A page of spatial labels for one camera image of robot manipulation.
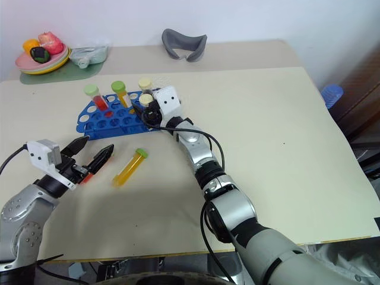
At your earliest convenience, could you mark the yellow plate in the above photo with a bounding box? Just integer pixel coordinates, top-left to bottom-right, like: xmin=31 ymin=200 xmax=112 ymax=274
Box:
xmin=20 ymin=52 xmax=72 ymax=76

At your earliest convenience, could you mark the pink red apple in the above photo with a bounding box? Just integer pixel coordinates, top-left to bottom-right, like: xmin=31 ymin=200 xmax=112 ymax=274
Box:
xmin=37 ymin=31 xmax=64 ymax=55

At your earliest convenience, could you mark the green table mat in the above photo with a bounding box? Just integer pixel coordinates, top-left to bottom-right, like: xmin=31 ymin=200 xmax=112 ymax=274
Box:
xmin=20 ymin=55 xmax=109 ymax=86

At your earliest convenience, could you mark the grey foam face pad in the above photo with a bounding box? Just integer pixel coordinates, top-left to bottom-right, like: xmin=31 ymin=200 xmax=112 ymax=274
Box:
xmin=161 ymin=28 xmax=208 ymax=64

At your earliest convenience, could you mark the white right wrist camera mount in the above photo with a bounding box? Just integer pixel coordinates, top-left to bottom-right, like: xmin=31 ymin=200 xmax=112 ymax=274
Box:
xmin=154 ymin=85 xmax=183 ymax=123

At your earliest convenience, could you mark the stack of colourful plates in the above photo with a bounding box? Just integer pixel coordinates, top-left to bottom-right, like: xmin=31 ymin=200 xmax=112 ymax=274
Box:
xmin=18 ymin=49 xmax=71 ymax=74

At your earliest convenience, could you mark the test tube cream cap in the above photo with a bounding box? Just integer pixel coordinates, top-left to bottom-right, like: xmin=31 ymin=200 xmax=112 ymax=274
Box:
xmin=138 ymin=77 xmax=154 ymax=95
xmin=139 ymin=93 xmax=154 ymax=108

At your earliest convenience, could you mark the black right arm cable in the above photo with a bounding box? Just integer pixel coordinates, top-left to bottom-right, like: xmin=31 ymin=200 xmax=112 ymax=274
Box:
xmin=141 ymin=111 xmax=238 ymax=285

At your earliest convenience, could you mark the blue test tube rack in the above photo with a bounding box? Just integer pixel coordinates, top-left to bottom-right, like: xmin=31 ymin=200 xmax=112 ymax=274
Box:
xmin=75 ymin=90 xmax=156 ymax=141

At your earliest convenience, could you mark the pink plate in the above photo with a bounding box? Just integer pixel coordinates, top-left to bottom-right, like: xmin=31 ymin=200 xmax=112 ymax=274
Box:
xmin=15 ymin=47 xmax=69 ymax=71

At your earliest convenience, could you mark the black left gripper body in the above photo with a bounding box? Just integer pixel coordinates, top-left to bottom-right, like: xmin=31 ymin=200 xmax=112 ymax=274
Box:
xmin=55 ymin=152 xmax=91 ymax=186

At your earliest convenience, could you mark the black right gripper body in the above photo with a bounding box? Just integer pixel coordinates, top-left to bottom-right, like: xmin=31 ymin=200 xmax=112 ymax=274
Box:
xmin=141 ymin=100 xmax=164 ymax=129

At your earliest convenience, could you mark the red test tube green cap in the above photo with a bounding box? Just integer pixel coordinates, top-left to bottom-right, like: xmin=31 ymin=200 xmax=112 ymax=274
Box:
xmin=84 ymin=84 xmax=109 ymax=112

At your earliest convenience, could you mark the clear plastic bag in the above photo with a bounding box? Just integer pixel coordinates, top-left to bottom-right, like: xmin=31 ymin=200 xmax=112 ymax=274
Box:
xmin=69 ymin=44 xmax=111 ymax=69

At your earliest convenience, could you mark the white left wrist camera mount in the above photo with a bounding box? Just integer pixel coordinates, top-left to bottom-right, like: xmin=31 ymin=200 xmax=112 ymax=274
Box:
xmin=26 ymin=138 xmax=77 ymax=191

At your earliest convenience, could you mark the orange fruit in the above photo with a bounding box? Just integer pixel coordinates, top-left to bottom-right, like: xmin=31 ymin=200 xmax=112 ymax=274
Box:
xmin=23 ymin=39 xmax=41 ymax=55

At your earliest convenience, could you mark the brown wooden cabinet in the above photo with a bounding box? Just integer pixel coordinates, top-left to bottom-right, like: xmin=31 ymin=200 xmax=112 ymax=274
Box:
xmin=334 ymin=41 xmax=380 ymax=141

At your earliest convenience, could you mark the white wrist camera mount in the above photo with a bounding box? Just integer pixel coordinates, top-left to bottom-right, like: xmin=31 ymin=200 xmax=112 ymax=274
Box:
xmin=154 ymin=85 xmax=183 ymax=123
xmin=26 ymin=138 xmax=77 ymax=191

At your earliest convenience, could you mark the yellow test tube green cap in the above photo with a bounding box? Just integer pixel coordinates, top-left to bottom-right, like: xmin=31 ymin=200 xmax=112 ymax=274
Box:
xmin=112 ymin=147 xmax=148 ymax=188
xmin=110 ymin=80 xmax=132 ymax=109

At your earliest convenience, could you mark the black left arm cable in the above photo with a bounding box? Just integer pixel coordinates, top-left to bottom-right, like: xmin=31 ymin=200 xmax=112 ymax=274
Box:
xmin=0 ymin=144 xmax=31 ymax=176

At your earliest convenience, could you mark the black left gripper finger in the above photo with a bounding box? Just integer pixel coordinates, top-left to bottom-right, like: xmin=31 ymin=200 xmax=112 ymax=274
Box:
xmin=61 ymin=135 xmax=90 ymax=157
xmin=88 ymin=144 xmax=115 ymax=176

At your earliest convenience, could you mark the black zip tie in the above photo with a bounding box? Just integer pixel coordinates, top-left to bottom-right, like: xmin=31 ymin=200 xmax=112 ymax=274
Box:
xmin=35 ymin=254 xmax=65 ymax=265

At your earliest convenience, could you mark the black green ball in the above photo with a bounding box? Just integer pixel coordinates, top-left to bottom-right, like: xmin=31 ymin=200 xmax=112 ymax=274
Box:
xmin=29 ymin=46 xmax=50 ymax=64

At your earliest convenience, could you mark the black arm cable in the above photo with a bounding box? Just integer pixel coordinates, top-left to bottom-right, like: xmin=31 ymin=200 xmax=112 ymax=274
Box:
xmin=0 ymin=144 xmax=31 ymax=176
xmin=141 ymin=111 xmax=238 ymax=285

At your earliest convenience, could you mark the grey cloth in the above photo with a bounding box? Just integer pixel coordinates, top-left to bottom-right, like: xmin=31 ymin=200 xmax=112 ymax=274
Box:
xmin=305 ymin=236 xmax=380 ymax=285

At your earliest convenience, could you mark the blue ribbed stool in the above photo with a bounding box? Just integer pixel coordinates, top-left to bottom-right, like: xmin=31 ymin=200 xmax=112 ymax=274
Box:
xmin=321 ymin=84 xmax=346 ymax=110

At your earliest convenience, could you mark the red liquid test tube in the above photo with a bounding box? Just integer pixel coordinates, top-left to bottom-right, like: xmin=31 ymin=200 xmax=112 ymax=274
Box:
xmin=78 ymin=156 xmax=114 ymax=185

